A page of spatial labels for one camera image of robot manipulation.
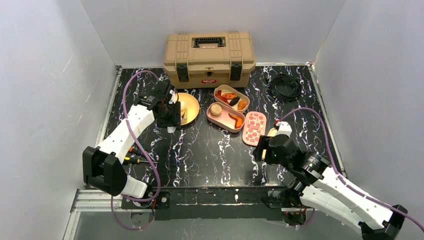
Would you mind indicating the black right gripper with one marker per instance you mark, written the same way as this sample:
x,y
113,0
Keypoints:
x,y
262,149

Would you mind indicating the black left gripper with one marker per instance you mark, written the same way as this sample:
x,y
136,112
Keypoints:
x,y
173,117

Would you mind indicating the white metal food tongs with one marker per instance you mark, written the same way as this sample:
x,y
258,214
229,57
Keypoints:
x,y
173,119

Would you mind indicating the white steamed bao bun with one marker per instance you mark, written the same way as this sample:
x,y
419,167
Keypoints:
x,y
183,113

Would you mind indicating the beige lunch box lid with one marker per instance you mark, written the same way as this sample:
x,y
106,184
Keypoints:
x,y
271,133

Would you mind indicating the pink lunch box lid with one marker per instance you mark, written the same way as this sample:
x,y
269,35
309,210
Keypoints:
x,y
254,127

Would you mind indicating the round beige bun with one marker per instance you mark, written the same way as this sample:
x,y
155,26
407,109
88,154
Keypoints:
x,y
215,109

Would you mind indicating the orange chicken wing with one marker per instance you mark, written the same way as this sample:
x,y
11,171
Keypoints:
x,y
239,121

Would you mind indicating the fried chicken piece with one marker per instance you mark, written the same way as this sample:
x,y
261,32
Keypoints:
x,y
241,105

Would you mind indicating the dark brown sea cucumber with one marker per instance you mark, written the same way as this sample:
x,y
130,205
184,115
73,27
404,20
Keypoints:
x,y
234,101

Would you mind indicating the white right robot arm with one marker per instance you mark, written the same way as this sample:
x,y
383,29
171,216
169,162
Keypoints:
x,y
316,185

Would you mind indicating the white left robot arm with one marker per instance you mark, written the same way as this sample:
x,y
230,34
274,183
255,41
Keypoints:
x,y
103,164

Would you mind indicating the pink lunch box tray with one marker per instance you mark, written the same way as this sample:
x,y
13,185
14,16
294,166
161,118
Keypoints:
x,y
224,121

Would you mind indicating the beige lunch box tray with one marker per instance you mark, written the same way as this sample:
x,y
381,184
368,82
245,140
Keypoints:
x,y
228,89

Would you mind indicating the tan plastic toolbox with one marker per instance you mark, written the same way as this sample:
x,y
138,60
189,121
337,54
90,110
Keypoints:
x,y
208,60

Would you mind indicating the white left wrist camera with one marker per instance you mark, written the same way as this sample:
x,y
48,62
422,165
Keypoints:
x,y
173,99

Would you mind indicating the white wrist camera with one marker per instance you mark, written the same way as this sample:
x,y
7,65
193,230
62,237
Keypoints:
x,y
173,99
283,128

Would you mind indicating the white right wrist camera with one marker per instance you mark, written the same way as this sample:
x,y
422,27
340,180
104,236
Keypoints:
x,y
283,128

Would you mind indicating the black yellow handled screwdriver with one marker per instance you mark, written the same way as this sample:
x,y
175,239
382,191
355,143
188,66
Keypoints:
x,y
129,160

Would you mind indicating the aluminium base frame rail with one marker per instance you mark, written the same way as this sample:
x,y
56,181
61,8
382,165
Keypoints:
x,y
191,203

